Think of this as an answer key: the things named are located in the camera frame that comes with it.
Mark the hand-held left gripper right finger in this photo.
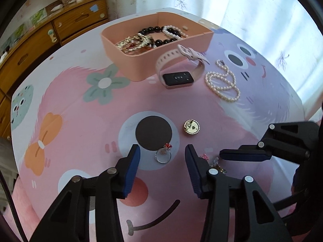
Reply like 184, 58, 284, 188
185, 144, 294, 242

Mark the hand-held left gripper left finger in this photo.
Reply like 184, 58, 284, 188
29, 144, 141, 242

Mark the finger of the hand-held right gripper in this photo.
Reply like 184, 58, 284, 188
219, 121, 319, 162

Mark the silver ring with red charm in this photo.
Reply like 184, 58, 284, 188
155, 143, 172, 163

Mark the pink jewelry tray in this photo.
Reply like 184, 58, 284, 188
101, 12, 214, 82

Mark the small dangling earring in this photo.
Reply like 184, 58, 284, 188
200, 154, 228, 174

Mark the round gold brooch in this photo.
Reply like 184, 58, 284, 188
183, 119, 201, 137

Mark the cartoon printed table mat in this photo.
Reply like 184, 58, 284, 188
10, 7, 311, 242

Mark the pink smartwatch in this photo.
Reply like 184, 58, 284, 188
155, 44, 210, 89

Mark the white flower curtain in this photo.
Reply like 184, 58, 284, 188
106, 0, 323, 121

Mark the wooden drawer cabinet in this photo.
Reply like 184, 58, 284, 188
0, 0, 109, 142

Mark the white pearl necklace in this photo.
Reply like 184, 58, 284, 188
204, 60, 241, 102

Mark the black cable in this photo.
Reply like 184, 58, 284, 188
0, 169, 28, 242

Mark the gold chain jewelry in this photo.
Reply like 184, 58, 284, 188
115, 33, 155, 54

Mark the black bead bracelet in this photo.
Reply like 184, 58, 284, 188
137, 26, 180, 47

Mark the white pearl bracelet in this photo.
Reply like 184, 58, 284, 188
161, 25, 189, 40

